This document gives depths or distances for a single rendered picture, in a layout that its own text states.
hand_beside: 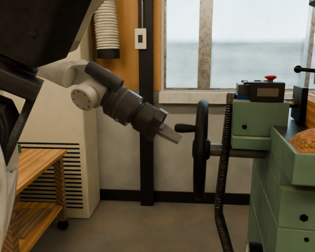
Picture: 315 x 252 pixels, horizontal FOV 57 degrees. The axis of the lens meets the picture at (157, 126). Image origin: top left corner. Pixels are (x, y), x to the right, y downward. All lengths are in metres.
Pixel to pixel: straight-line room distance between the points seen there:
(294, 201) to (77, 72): 0.62
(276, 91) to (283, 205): 0.27
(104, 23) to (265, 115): 1.38
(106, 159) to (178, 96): 0.73
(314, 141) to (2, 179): 0.52
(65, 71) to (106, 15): 1.20
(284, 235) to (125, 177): 1.70
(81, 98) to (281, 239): 0.56
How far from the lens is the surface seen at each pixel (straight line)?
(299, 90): 0.84
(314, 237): 0.74
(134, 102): 0.72
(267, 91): 0.77
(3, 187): 0.50
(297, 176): 0.59
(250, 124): 0.78
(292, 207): 0.69
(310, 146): 0.59
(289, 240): 0.73
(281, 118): 0.79
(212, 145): 0.85
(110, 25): 1.96
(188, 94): 2.02
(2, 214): 0.52
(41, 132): 2.03
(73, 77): 0.84
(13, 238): 1.47
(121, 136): 2.18
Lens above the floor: 1.06
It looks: 12 degrees down
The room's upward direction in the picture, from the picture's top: straight up
